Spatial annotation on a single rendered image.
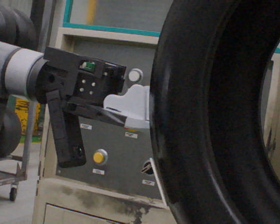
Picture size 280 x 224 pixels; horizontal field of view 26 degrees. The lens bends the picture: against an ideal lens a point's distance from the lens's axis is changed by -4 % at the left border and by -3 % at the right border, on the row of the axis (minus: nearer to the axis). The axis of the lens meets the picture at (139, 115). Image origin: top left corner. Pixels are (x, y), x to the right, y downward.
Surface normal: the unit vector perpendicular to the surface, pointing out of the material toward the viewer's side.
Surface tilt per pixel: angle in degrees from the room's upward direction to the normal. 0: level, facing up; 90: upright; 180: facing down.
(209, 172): 96
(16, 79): 101
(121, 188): 90
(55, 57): 90
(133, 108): 90
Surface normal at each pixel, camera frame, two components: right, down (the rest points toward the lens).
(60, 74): -0.40, -0.01
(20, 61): -0.23, -0.47
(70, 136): 0.90, -0.22
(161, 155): -0.93, 0.15
